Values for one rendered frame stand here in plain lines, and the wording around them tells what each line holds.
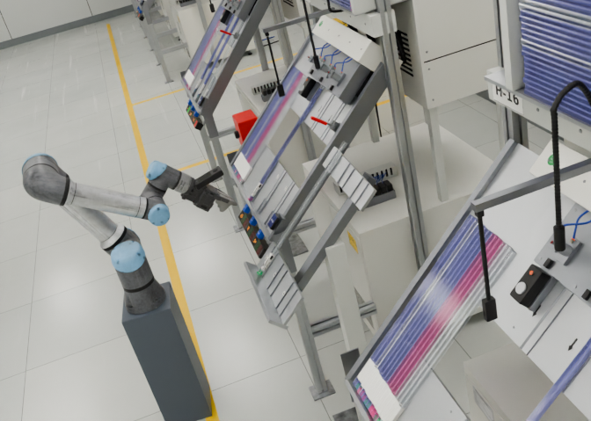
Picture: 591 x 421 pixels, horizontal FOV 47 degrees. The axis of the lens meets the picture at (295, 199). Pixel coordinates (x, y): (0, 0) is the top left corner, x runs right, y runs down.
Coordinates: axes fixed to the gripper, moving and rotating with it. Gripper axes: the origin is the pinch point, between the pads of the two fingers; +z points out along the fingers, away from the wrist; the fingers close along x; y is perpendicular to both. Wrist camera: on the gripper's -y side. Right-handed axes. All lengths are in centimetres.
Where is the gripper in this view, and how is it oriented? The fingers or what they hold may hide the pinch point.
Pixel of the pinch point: (235, 201)
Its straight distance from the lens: 264.5
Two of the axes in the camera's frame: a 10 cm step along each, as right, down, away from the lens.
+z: 8.0, 4.0, 4.5
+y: -5.3, 8.2, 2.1
